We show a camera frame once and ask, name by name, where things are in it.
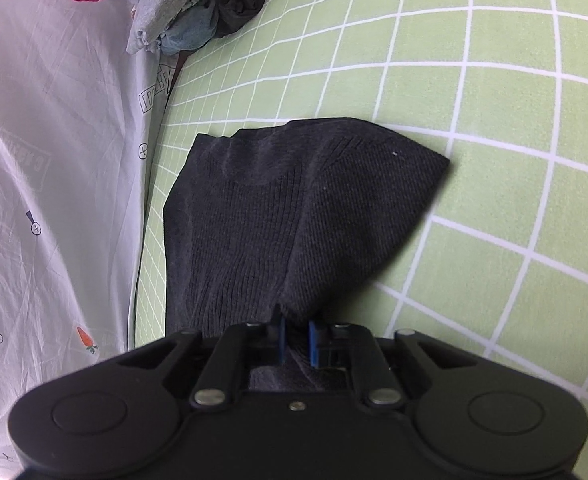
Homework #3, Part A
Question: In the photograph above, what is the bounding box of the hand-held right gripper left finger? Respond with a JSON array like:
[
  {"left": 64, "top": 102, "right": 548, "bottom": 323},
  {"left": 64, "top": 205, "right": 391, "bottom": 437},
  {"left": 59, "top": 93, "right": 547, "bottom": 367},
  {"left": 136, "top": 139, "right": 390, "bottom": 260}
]
[{"left": 116, "top": 310, "right": 289, "bottom": 409}]

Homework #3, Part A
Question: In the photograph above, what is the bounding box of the black knit garment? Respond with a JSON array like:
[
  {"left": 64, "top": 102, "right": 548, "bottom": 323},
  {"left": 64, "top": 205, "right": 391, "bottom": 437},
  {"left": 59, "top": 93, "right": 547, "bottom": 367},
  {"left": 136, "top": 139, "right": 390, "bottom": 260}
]
[{"left": 164, "top": 117, "right": 452, "bottom": 393}]

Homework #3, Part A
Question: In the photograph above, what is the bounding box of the grey carrot print sheet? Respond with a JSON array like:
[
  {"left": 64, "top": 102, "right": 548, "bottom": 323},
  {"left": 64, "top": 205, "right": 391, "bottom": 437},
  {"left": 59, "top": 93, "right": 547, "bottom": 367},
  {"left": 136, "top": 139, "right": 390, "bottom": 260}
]
[{"left": 0, "top": 0, "right": 185, "bottom": 466}]

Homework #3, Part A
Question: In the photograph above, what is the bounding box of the pile of clothes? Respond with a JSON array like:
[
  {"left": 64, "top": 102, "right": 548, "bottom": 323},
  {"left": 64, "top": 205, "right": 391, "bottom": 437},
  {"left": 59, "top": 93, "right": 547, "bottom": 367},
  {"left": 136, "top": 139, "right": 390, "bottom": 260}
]
[{"left": 64, "top": 0, "right": 281, "bottom": 56}]

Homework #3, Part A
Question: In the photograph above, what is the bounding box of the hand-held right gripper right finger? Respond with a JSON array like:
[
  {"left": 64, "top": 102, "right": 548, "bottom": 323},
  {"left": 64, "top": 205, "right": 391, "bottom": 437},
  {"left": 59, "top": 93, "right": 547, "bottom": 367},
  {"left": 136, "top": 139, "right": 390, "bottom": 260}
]
[{"left": 306, "top": 320, "right": 479, "bottom": 409}]

